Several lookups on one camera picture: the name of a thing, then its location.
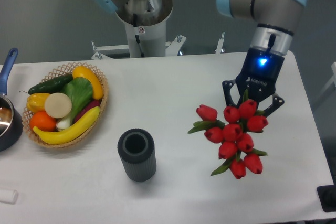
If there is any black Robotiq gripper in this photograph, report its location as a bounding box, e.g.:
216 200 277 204
222 48 285 117

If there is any red tulip bouquet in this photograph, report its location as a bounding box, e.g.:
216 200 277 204
188 90 268 179

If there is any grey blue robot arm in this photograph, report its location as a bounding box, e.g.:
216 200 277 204
94 0 307 116

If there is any black device at edge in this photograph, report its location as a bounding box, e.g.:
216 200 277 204
317 185 335 212

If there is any dark grey ribbed vase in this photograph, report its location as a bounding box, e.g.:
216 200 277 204
117 129 156 182

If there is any purple eggplant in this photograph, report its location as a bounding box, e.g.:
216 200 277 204
73 100 101 123

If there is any yellow plastic banana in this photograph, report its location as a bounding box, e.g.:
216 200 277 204
33 106 100 145

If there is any green bok choy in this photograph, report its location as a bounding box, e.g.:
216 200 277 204
56 77 93 131

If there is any yellow squash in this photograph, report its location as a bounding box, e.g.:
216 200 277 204
72 66 103 100

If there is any beige round disc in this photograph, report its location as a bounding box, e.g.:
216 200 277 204
44 93 72 119

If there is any green cucumber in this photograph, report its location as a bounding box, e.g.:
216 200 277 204
20 74 73 95

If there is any orange fruit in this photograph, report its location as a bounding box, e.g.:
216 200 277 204
29 111 56 132

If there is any yellow bell pepper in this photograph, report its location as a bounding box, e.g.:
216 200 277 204
26 93 50 113

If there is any white cylinder object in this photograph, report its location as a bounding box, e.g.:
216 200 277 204
0 188 18 205

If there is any white frame at right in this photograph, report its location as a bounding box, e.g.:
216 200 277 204
312 62 335 107

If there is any white metal base frame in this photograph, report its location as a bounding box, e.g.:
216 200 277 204
91 32 226 60

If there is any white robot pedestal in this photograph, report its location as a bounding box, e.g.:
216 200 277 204
117 0 173 58

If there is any blue handled saucepan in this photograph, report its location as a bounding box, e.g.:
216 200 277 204
1 48 23 152

